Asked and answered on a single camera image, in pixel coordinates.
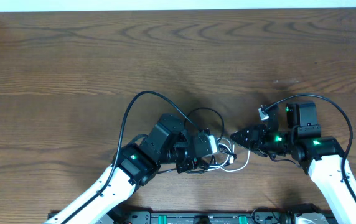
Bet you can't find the white cable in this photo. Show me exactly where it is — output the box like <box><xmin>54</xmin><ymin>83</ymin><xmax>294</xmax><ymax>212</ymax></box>
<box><xmin>207</xmin><ymin>136</ymin><xmax>251</xmax><ymax>174</ymax></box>

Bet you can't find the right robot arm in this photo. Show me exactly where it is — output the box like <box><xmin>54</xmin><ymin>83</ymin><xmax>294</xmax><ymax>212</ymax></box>
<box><xmin>230</xmin><ymin>101</ymin><xmax>356</xmax><ymax>223</ymax></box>

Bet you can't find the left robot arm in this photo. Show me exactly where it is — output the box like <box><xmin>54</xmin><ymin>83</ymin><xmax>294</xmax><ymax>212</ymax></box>
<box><xmin>46</xmin><ymin>114</ymin><xmax>189</xmax><ymax>223</ymax></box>

